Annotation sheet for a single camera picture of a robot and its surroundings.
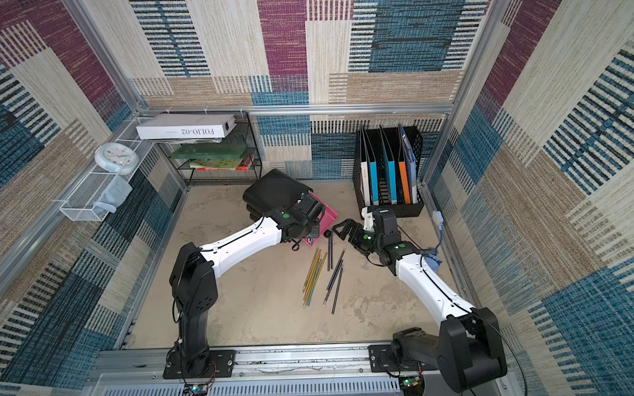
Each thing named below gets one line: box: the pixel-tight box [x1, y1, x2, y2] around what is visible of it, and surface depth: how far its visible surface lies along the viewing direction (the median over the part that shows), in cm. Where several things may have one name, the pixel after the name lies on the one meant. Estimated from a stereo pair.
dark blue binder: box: [398, 122, 418, 204], surface depth 91 cm
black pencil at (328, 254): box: [326, 236, 331, 272], surface depth 98 cm
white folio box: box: [136, 113, 237, 140], surface depth 81 cm
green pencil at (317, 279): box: [307, 252, 328, 307], surface depth 92 cm
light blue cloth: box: [92, 174, 133, 214], surface depth 70 cm
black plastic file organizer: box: [352, 126, 425, 220], surface depth 96 cm
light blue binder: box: [364, 125, 379, 207], surface depth 91 cm
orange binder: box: [397, 123, 412, 204], surface depth 93 cm
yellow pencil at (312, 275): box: [302, 248, 322, 304], surface depth 93 cm
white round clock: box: [94, 141, 139, 175], surface depth 76 cm
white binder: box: [359, 129, 372, 207], surface depth 94 cm
